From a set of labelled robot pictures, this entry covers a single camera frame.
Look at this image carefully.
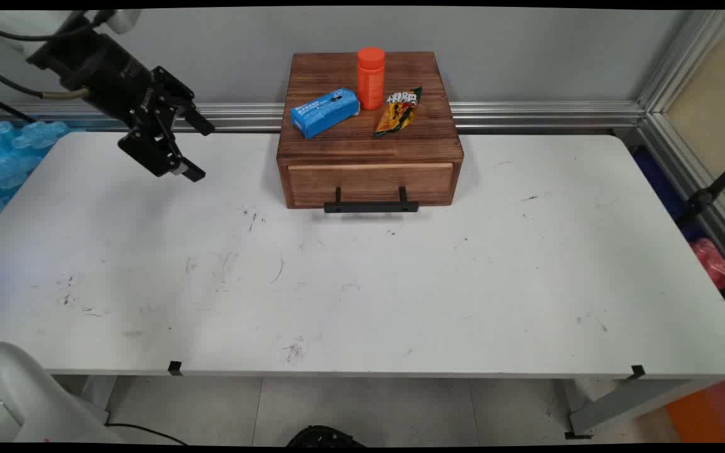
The yellow snack packet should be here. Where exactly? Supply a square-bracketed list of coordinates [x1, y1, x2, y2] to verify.
[373, 87, 424, 138]

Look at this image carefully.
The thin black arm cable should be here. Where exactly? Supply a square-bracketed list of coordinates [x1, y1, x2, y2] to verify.
[0, 11, 115, 42]

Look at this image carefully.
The blue bubble wrap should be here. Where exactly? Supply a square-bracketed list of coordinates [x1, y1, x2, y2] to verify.
[0, 120, 71, 238]

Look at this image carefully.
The dark wooden drawer cabinet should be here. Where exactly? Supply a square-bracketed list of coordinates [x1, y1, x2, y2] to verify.
[276, 52, 464, 210]

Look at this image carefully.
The black cable with grey ferrule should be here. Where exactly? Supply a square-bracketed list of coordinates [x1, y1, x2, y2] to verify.
[0, 59, 91, 101]

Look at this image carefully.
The pink plastic bag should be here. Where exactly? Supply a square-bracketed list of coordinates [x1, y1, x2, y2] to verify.
[690, 237, 725, 291]

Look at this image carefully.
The black stand pole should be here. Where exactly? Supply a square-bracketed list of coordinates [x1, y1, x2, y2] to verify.
[677, 150, 725, 228]

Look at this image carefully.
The aluminium frame side rail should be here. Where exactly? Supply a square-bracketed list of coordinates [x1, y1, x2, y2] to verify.
[636, 112, 725, 281]

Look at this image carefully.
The aluminium frame corner post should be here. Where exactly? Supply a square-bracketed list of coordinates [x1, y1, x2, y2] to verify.
[636, 9, 725, 115]

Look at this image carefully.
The white table leg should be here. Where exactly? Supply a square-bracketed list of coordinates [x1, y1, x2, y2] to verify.
[565, 377, 725, 440]

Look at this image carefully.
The orange floor box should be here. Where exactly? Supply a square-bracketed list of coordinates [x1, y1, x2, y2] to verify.
[665, 377, 725, 444]

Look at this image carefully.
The light wooden drawer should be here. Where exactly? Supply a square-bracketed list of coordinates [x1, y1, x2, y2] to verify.
[286, 162, 455, 209]

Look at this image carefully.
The black floor cable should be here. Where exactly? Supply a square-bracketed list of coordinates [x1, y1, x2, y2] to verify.
[103, 422, 191, 446]

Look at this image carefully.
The black round floor object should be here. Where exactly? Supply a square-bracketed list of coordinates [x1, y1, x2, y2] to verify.
[286, 425, 367, 448]

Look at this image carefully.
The orange plastic bottle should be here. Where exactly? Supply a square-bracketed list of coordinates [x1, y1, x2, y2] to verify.
[356, 47, 386, 111]

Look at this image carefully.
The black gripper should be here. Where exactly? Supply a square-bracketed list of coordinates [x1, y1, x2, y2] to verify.
[60, 34, 216, 183]

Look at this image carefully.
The black bar drawer handle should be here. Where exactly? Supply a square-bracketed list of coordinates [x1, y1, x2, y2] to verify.
[323, 186, 420, 215]

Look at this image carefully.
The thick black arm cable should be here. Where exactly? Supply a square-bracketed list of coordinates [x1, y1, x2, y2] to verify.
[0, 92, 37, 124]

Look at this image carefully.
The blue cardboard box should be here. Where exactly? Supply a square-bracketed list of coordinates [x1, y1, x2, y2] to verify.
[291, 88, 361, 140]

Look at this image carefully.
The horizontal aluminium frame rail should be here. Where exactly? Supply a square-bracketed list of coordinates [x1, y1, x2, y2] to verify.
[0, 101, 646, 133]

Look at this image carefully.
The dark blue crate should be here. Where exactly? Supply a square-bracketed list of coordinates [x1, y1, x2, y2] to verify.
[630, 147, 704, 241]

